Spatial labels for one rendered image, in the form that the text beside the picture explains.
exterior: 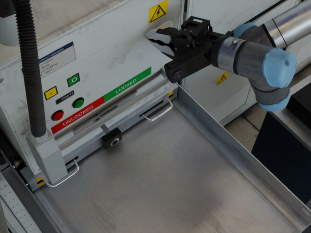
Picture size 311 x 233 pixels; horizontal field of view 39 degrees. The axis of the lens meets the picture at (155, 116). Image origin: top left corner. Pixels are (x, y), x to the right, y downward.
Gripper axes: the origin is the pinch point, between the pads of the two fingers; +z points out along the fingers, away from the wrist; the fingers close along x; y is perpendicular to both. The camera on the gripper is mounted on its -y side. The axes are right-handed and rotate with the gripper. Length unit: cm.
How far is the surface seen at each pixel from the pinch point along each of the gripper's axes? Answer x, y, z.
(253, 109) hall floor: -121, 84, 21
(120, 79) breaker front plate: -11.0, -6.7, 7.0
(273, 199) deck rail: -49, 0, -32
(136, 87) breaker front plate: -18.9, -1.6, 8.1
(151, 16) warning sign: 4.8, 2.1, -1.0
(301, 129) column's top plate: -56, 32, -27
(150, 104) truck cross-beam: -31.4, 2.9, 9.6
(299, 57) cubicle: -101, 112, 7
